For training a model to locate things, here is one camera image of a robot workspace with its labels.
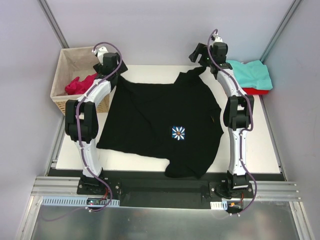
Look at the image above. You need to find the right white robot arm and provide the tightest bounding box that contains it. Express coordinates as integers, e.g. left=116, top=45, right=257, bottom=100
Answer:
left=189, top=42, right=254, bottom=199

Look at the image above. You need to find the black t shirt with flower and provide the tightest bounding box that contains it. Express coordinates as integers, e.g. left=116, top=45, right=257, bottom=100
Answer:
left=97, top=67, right=224, bottom=178

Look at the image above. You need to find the right grey cable duct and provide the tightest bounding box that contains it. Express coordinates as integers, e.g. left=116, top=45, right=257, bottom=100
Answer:
left=209, top=200, right=243, bottom=211

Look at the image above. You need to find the purple cable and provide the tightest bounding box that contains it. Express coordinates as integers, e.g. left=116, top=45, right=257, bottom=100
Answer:
left=207, top=28, right=258, bottom=218
left=41, top=41, right=123, bottom=222

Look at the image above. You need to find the teal folded t shirt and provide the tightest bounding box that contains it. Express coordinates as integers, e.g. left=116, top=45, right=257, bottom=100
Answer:
left=227, top=60, right=273, bottom=91

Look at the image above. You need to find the right corner aluminium post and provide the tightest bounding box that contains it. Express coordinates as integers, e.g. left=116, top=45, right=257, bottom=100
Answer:
left=259, top=0, right=303, bottom=63

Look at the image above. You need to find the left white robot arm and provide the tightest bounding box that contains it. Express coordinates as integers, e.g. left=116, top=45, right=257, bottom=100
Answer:
left=65, top=48, right=128, bottom=195

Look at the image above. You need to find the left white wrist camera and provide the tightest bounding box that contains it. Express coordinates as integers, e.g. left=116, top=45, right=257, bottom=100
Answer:
left=91, top=46, right=108, bottom=65

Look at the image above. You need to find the left grey cable duct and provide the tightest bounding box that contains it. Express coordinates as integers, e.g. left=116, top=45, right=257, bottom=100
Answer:
left=42, top=196, right=120, bottom=208

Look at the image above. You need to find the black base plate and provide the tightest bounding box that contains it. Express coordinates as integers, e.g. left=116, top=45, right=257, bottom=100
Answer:
left=76, top=170, right=254, bottom=210

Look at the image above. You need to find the left corner aluminium post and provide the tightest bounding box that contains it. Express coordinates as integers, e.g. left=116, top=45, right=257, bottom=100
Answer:
left=37, top=0, right=70, bottom=49

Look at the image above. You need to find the red folded t shirt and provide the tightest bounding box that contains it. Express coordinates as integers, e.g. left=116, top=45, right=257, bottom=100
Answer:
left=243, top=87, right=269, bottom=96

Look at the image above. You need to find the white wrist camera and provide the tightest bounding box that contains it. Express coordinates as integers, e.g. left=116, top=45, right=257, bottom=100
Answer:
left=91, top=46, right=108, bottom=65
left=210, top=35, right=223, bottom=44

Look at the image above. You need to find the grey cable duct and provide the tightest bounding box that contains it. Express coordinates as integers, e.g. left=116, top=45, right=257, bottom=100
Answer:
left=42, top=196, right=120, bottom=208
left=209, top=200, right=243, bottom=211

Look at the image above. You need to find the magenta t shirt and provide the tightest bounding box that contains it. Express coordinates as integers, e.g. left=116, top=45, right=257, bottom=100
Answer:
left=64, top=73, right=98, bottom=95

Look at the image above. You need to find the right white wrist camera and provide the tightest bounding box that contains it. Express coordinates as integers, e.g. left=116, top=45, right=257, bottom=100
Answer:
left=210, top=35, right=223, bottom=44

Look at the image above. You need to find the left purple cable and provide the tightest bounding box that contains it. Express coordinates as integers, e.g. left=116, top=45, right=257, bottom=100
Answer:
left=41, top=41, right=123, bottom=222

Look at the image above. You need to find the corner aluminium post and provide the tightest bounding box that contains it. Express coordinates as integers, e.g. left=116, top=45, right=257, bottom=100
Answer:
left=259, top=0, right=303, bottom=63
left=37, top=0, right=70, bottom=49

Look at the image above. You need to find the aluminium rail frame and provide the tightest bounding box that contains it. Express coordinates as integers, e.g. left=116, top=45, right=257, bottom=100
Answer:
left=31, top=176, right=302, bottom=202

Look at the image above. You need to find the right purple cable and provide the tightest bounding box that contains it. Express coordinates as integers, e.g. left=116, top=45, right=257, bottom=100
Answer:
left=207, top=28, right=258, bottom=218

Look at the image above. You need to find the wicker basket with liner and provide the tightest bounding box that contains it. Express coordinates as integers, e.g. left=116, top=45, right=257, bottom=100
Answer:
left=50, top=46, right=99, bottom=114

